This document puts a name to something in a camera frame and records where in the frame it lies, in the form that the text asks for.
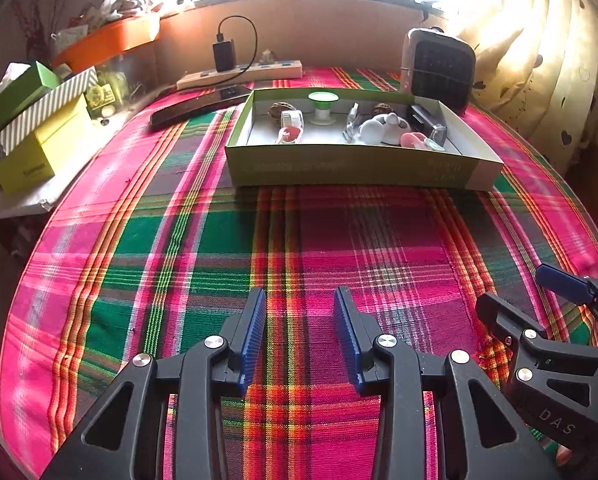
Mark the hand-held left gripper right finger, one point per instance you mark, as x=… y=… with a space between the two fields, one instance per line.
x=349 y=345

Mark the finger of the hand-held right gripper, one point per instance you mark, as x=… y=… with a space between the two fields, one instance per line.
x=504 y=317
x=564 y=282

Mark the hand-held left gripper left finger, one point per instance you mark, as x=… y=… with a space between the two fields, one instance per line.
x=251 y=345

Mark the green cardboard box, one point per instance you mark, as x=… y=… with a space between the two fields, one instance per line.
x=354 y=167

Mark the pink ear hook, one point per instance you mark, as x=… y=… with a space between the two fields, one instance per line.
x=414 y=140

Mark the white panda toy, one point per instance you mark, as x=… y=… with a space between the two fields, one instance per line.
x=381 y=130

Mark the pitted brown walnut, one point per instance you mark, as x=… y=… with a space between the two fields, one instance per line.
x=278 y=110

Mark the smooth brown walnut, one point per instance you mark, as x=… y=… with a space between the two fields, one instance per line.
x=383 y=109

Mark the green white mushroom toy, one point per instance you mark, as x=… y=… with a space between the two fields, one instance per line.
x=324 y=107

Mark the pink green plaid cloth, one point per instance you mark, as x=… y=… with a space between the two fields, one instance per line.
x=279 y=240

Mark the white round cap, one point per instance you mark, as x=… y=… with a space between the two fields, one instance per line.
x=293 y=120

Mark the cream heart print curtain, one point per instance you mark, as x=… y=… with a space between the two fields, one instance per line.
x=544 y=50

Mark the long black remote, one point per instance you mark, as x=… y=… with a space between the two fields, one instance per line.
x=194 y=107

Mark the grey portable heater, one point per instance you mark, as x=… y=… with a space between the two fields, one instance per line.
x=439 y=67

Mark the white shelf board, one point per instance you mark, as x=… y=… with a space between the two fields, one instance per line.
x=29 y=200

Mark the beige power strip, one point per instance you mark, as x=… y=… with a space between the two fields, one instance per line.
x=249 y=75

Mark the yellow box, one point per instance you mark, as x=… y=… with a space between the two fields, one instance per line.
x=44 y=155

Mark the white plug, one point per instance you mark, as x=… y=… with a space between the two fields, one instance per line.
x=267 y=56

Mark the yellow green packet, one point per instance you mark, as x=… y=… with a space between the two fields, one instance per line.
x=104 y=95

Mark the black charger adapter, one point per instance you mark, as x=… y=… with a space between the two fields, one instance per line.
x=224 y=55

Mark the black window latch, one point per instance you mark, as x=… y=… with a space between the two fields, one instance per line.
x=429 y=10

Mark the white striped box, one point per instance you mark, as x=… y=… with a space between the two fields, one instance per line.
x=49 y=110

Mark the orange tray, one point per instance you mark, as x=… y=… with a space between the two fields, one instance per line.
x=109 y=40

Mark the red dried flower branches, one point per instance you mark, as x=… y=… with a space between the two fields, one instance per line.
x=31 y=25

